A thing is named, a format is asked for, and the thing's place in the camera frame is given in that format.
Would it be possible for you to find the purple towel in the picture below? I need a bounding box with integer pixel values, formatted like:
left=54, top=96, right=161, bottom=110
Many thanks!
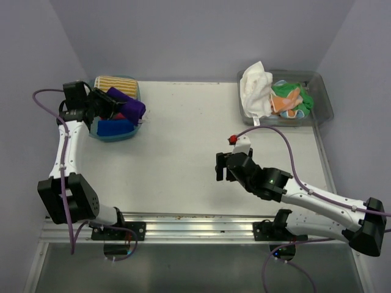
left=107, top=87, right=146, bottom=126

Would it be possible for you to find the orange patterned towel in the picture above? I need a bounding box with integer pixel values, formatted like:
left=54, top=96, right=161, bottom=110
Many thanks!
left=269, top=88, right=303, bottom=118

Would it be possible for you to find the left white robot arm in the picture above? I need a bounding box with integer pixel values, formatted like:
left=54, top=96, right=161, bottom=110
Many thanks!
left=37, top=81, right=127, bottom=240

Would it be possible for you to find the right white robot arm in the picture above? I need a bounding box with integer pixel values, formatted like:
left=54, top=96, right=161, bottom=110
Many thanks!
left=215, top=153, right=387, bottom=257

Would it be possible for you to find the blue rolled towel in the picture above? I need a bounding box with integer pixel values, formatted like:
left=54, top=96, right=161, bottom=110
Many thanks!
left=97, top=119, right=135, bottom=137

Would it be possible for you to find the pink rolled towel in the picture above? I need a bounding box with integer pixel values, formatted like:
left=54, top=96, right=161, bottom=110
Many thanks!
left=112, top=113, right=125, bottom=120

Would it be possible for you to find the blue-green plastic bin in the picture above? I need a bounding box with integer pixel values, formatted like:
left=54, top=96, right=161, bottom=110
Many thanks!
left=88, top=76, right=141, bottom=142

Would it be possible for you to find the yellow striped rolled towel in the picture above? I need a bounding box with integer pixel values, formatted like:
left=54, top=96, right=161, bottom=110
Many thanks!
left=93, top=76, right=139, bottom=99

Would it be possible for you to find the white towel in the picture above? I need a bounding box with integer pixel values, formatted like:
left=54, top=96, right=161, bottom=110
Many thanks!
left=239, top=61, right=273, bottom=126

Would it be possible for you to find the green towel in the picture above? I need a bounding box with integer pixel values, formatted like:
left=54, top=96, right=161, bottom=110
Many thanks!
left=269, top=80, right=314, bottom=119

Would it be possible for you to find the clear grey plastic bin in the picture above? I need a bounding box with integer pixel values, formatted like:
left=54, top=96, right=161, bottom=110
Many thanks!
left=237, top=69, right=335, bottom=127

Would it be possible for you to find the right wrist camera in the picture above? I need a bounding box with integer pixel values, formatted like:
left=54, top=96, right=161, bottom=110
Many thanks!
left=228, top=135, right=251, bottom=155

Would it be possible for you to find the aluminium mounting rail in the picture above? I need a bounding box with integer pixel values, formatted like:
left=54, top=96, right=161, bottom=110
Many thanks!
left=39, top=212, right=361, bottom=245

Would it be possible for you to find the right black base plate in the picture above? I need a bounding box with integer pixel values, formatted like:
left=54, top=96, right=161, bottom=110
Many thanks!
left=252, top=220, right=308, bottom=242

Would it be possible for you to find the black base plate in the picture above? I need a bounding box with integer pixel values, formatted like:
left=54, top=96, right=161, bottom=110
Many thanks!
left=252, top=220, right=308, bottom=242
left=91, top=222, right=147, bottom=242

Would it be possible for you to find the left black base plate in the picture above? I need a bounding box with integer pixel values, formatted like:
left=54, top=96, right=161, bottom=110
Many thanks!
left=91, top=222, right=147, bottom=242

